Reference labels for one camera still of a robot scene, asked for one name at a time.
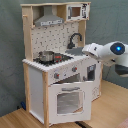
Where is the wooden toy kitchen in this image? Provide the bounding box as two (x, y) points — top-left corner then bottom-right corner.
(22, 2), (102, 127)

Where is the red oven knob left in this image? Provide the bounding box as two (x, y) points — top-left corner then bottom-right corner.
(54, 73), (60, 79)

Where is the grey toy sink basin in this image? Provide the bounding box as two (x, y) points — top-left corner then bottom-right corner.
(65, 47), (84, 56)

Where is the red oven knob right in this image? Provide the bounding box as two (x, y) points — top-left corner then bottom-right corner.
(71, 66), (78, 73)

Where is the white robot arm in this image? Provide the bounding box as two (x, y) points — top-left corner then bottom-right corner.
(82, 41), (128, 77)

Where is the grey range hood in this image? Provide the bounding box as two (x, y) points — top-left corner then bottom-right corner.
(35, 6), (64, 27)

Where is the grey ice dispenser panel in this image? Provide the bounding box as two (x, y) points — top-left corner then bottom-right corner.
(87, 64), (96, 81)

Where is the silver toy pot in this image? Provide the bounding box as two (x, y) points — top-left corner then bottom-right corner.
(39, 51), (54, 62)

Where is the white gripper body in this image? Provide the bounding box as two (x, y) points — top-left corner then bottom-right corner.
(82, 43), (103, 61)

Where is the black toy faucet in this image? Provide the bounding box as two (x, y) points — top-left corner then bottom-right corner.
(67, 33), (82, 49)

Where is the black toy stovetop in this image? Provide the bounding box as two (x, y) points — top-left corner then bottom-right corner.
(35, 53), (71, 66)

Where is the toy microwave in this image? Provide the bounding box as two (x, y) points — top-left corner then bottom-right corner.
(66, 3), (90, 21)

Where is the white oven door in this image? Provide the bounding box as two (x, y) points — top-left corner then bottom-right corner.
(48, 81), (93, 124)

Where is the red oven knob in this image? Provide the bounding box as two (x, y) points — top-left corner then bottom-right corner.
(54, 73), (60, 79)
(71, 66), (78, 73)

